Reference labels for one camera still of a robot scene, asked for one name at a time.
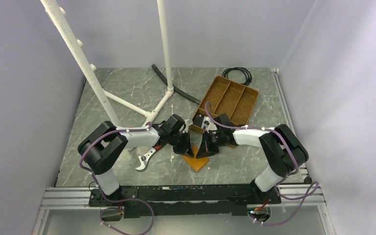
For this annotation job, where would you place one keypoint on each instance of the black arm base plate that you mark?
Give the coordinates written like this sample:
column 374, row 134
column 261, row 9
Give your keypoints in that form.
column 137, row 201

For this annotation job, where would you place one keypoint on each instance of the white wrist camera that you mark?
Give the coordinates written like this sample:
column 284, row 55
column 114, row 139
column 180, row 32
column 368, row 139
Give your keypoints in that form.
column 187, row 123
column 209, row 125

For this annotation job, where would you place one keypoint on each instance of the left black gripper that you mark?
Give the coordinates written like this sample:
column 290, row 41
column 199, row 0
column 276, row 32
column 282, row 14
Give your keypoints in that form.
column 186, row 148

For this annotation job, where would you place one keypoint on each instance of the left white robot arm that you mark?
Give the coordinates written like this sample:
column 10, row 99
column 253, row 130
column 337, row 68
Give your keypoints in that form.
column 101, row 149

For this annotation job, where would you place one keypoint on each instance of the brown woven divided tray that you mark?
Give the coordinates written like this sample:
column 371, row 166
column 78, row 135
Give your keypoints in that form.
column 227, row 103

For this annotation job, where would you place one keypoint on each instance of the red handled adjustable wrench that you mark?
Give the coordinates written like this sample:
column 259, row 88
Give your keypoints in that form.
column 144, row 159

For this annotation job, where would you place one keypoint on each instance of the white PVC pipe frame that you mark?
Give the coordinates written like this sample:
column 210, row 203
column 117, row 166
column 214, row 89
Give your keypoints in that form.
column 57, row 17

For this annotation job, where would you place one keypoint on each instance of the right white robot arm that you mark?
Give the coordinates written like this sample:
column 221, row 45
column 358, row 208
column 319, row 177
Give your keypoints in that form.
column 283, row 151

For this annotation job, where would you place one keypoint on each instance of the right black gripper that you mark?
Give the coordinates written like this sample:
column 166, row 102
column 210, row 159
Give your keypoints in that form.
column 206, row 148

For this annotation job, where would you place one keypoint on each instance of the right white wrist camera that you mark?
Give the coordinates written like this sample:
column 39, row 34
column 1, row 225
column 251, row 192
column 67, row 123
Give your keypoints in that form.
column 209, row 125

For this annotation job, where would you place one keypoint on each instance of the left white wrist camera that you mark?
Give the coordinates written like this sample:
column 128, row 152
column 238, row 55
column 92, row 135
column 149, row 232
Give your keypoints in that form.
column 187, row 123

